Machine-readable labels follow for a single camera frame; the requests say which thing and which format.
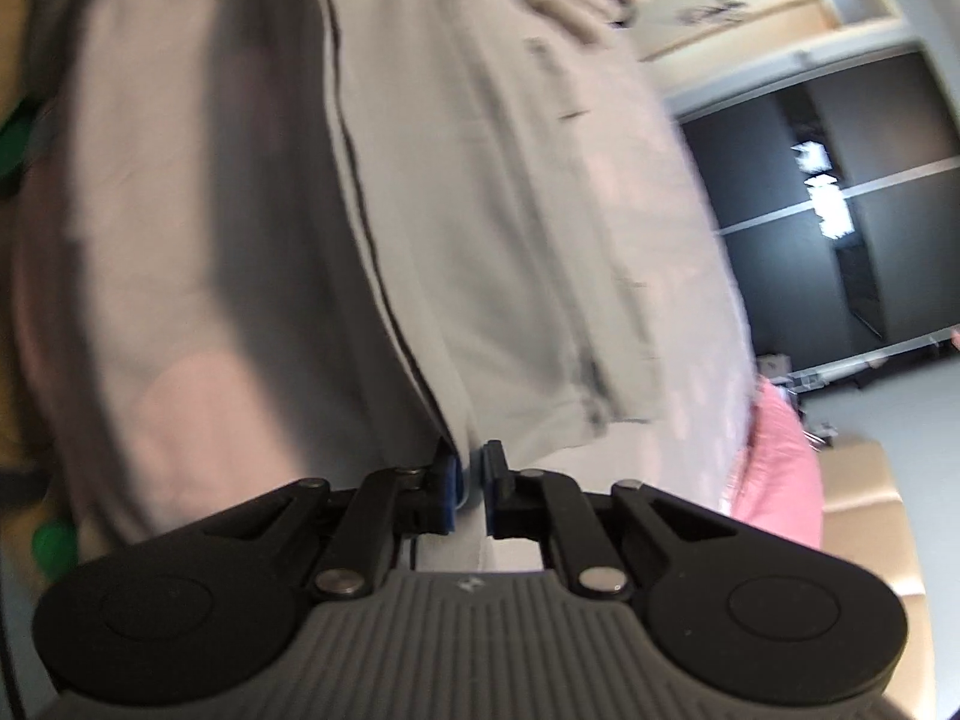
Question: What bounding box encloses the black sliding wardrobe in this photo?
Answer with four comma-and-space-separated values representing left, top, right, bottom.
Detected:
675, 49, 960, 377

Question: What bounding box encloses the light blue shirt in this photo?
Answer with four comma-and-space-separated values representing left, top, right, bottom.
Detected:
202, 0, 673, 575

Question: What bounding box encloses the cream padded headboard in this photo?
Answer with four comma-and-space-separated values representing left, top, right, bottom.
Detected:
814, 435, 928, 617

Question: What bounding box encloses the polka dot bed sheet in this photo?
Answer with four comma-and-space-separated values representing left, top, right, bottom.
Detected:
11, 0, 760, 565

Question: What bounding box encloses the white nightstand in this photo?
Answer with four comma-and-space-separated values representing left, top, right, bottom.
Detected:
757, 352, 835, 452

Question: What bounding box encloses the green object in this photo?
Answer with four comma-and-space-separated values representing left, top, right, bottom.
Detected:
0, 109, 40, 175
30, 521, 80, 587

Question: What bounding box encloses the pink pillow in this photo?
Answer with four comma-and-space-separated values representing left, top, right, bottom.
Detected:
731, 379, 827, 550

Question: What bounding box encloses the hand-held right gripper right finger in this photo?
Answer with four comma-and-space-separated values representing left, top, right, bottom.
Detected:
484, 441, 736, 601

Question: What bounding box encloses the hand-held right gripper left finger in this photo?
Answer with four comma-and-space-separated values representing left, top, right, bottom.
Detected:
204, 439, 460, 601

